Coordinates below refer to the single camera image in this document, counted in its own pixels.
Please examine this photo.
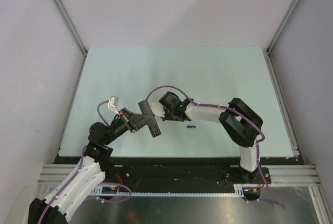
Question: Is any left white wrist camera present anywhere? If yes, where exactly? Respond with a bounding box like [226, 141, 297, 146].
[108, 96, 119, 114]

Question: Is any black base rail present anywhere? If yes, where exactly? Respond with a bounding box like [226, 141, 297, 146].
[104, 157, 272, 195]

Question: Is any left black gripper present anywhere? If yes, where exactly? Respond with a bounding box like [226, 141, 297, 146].
[104, 108, 154, 145]

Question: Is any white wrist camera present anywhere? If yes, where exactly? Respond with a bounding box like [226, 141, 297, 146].
[108, 96, 119, 114]
[150, 102, 165, 118]

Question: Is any left aluminium frame post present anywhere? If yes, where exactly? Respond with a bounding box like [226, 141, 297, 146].
[52, 0, 87, 57]

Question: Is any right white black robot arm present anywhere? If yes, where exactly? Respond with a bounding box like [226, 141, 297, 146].
[150, 91, 263, 183]

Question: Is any grey slotted cable duct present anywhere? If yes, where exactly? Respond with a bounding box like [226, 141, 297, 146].
[46, 183, 247, 197]

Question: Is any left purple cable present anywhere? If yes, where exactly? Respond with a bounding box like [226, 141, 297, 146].
[37, 100, 132, 224]

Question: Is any right aluminium frame post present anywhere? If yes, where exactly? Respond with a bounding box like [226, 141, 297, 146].
[266, 0, 303, 54]

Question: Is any black remote control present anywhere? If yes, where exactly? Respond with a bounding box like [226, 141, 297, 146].
[138, 99, 161, 138]

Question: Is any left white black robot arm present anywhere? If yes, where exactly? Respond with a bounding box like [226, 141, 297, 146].
[28, 100, 161, 223]

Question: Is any aluminium frame post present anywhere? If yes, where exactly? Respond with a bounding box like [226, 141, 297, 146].
[266, 0, 303, 54]
[52, 0, 87, 57]

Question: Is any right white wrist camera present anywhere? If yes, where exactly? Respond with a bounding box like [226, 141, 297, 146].
[150, 102, 165, 118]

